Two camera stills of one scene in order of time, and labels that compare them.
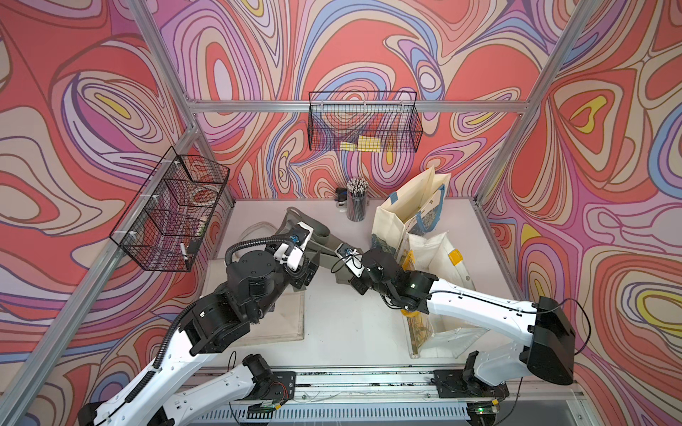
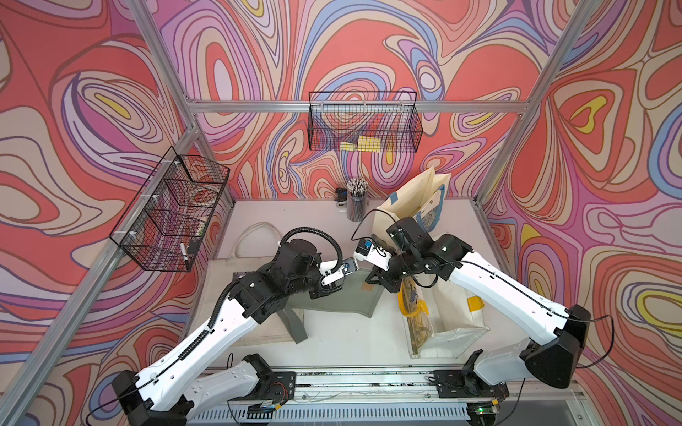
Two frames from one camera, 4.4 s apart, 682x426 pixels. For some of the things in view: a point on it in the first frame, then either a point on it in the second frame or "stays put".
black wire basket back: (364, 121) stays put
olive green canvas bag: (318, 242) -> (358, 295)
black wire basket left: (170, 216) stays put
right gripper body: (360, 285) -> (392, 277)
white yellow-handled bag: (428, 335) stays put
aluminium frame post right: (568, 38) stays put
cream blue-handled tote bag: (415, 209) stays put
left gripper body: (299, 276) -> (323, 290)
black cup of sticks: (356, 200) stays put
